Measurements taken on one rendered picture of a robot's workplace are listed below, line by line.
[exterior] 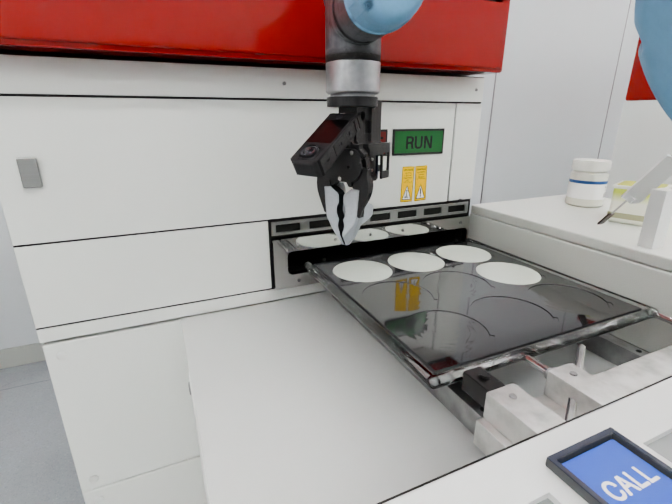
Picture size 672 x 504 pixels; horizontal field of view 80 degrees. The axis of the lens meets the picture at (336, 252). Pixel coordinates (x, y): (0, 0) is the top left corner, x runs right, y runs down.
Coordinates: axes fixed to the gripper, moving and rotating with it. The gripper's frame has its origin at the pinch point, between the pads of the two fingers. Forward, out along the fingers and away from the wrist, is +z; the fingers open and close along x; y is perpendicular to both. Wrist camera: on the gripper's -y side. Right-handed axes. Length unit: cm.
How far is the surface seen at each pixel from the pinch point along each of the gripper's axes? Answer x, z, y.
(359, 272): 0.0, 7.2, 4.8
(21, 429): 138, 97, -20
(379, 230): 4.1, 3.6, 18.1
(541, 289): -25.8, 7.3, 15.5
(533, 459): -32.1, 1.2, -26.1
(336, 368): -6.1, 15.2, -9.8
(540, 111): 28, -21, 282
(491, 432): -27.8, 9.2, -16.1
